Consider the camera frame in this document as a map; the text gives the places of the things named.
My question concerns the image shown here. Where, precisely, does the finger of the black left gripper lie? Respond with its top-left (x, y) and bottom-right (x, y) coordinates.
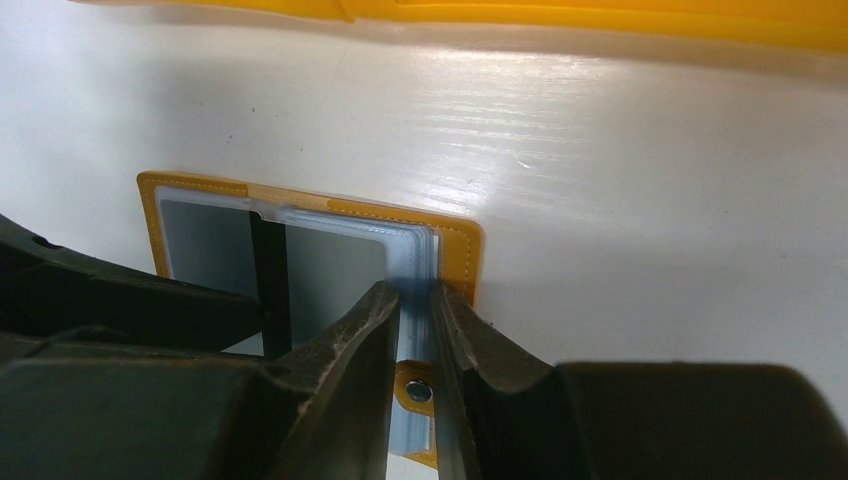
top-left (1, 334), bottom-right (279, 479)
top-left (1, 217), bottom-right (262, 352)

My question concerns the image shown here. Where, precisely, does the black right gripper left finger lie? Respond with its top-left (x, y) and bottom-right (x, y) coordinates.
top-left (263, 281), bottom-right (400, 479)

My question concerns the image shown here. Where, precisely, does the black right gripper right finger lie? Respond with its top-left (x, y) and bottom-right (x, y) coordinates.
top-left (431, 283), bottom-right (847, 479)

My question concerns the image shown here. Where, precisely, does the orange leather card holder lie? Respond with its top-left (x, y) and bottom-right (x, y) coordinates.
top-left (137, 171), bottom-right (482, 468)

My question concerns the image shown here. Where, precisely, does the black card from holder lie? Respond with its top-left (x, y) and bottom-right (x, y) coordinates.
top-left (250, 211), bottom-right (292, 360)

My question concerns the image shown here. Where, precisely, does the yellow middle plastic bin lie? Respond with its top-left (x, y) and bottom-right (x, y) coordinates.
top-left (80, 0), bottom-right (354, 23)

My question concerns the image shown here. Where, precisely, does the yellow plastic bin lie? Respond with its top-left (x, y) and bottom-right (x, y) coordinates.
top-left (80, 0), bottom-right (354, 23)
top-left (342, 0), bottom-right (847, 54)

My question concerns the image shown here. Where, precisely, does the yellow right plastic bin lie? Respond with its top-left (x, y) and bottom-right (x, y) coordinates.
top-left (342, 0), bottom-right (847, 54)

